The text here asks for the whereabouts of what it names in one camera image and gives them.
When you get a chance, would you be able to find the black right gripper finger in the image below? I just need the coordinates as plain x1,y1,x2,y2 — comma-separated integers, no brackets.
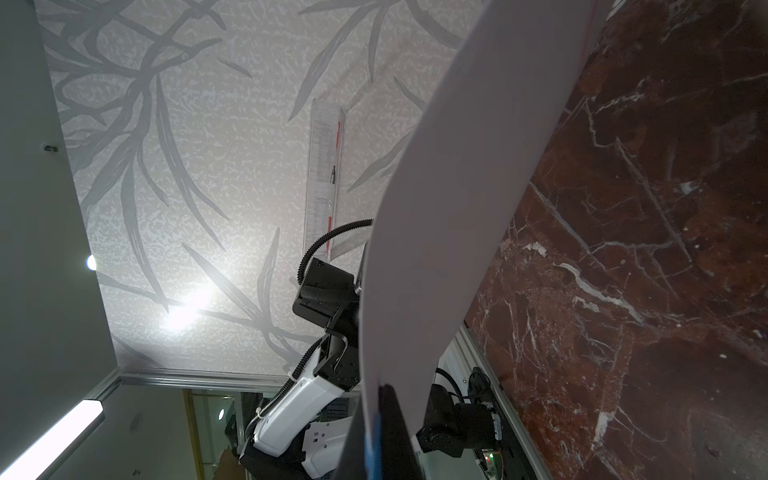
335,385,423,480

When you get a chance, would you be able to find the document with purple highlight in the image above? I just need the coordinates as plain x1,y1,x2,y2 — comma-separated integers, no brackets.
360,1,611,439

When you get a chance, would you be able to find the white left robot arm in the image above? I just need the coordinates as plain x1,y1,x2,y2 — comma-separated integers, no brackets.
239,258,361,479

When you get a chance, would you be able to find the black corrugated cable conduit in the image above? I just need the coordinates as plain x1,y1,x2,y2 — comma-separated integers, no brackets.
296,218,374,287

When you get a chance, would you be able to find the clear acrylic wall shelf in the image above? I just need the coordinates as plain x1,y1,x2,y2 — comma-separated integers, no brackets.
304,100,345,250

